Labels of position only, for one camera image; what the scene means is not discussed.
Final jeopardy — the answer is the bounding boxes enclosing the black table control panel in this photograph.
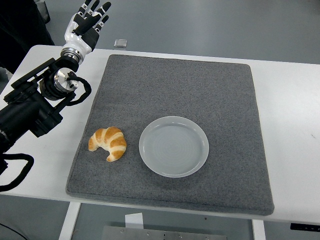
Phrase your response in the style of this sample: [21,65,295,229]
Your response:
[289,222,320,232]

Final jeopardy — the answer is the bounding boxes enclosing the thin black floor cable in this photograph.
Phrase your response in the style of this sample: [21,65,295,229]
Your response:
[0,222,26,240]

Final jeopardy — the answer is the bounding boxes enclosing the grey felt mat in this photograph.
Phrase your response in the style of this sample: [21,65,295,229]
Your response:
[65,54,275,217]

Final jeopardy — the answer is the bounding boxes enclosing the round grey plate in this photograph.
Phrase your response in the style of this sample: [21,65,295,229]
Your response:
[138,115,210,179]

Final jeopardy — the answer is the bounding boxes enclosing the golden croissant bread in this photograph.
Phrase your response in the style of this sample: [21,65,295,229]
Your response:
[88,126,128,163]

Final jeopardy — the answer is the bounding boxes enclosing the white table leg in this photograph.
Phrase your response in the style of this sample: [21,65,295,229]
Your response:
[251,219,267,240]
[57,201,82,240]

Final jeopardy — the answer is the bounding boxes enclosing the person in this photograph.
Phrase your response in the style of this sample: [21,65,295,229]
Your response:
[0,0,55,75]

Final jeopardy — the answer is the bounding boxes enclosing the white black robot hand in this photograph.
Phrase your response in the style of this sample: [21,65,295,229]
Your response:
[62,0,112,55]

